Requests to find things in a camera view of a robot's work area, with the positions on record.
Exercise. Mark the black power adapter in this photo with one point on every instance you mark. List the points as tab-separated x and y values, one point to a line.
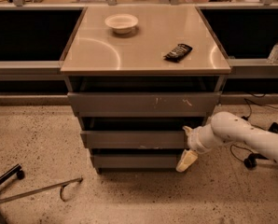
245	118

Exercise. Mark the clear plastic water bottle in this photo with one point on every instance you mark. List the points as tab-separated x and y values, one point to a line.
273	56

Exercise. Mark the black chair base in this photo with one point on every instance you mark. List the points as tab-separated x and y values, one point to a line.
264	142

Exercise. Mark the black snack packet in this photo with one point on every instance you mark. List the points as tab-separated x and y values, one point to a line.
178	53

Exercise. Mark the black caster leg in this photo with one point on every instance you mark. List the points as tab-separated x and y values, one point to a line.
15	170

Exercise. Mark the grey bottom drawer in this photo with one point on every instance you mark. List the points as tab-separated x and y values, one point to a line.
135	161

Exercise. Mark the grey drawer cabinet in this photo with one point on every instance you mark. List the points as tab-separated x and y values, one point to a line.
100	60

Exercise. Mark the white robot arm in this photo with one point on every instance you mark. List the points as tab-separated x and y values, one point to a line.
222	129

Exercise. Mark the grey drawer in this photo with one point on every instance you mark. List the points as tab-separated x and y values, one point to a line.
142	104
135	161
135	139

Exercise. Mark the white paper bowl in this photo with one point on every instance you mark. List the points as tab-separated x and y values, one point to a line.
121	23

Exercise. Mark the metal stand leg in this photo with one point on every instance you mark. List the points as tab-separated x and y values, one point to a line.
35	191

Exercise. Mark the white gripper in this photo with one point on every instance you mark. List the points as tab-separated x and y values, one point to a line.
193	143

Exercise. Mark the grey top drawer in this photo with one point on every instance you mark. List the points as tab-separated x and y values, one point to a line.
142	104

